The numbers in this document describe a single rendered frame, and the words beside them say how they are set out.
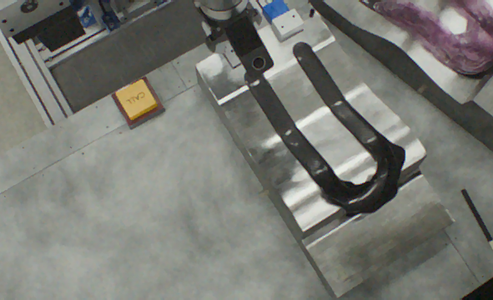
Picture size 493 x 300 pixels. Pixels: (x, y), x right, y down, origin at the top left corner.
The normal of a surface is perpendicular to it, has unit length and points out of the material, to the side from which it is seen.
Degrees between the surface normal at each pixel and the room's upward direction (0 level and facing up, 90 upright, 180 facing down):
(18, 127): 0
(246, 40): 38
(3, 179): 0
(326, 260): 0
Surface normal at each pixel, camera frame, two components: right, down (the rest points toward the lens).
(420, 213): 0.02, -0.25
